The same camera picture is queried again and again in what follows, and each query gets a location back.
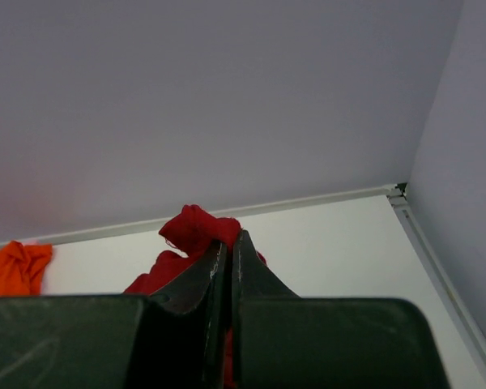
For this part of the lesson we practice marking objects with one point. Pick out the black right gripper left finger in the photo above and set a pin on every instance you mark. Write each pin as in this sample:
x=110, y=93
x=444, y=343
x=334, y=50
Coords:
x=80, y=341

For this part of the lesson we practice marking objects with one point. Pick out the white table edge rail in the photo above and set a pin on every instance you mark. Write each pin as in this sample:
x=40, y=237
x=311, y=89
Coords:
x=227, y=212

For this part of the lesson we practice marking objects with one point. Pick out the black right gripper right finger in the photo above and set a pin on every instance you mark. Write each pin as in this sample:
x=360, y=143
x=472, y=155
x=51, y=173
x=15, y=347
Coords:
x=281, y=340

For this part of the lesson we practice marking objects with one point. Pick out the right side aluminium rail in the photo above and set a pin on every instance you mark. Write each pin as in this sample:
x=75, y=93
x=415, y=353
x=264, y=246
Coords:
x=472, y=338

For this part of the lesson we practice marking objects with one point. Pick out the dark red t shirt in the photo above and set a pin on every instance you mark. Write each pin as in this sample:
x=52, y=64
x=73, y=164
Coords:
x=194, y=247

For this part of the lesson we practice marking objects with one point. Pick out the orange t shirt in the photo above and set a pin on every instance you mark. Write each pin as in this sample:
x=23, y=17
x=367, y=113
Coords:
x=22, y=268

